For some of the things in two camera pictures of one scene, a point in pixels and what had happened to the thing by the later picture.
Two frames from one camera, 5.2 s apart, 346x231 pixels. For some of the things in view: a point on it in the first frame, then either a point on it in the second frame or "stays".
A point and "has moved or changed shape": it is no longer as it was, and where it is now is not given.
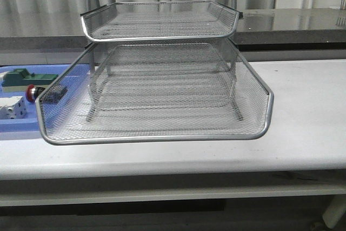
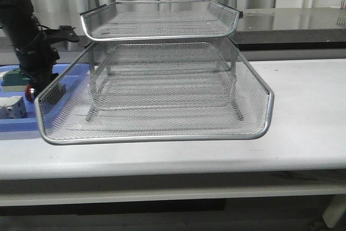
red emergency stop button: (51, 96) has moved or changed shape
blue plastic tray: (31, 123) stays
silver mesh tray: (154, 90) stays
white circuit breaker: (12, 107) stays
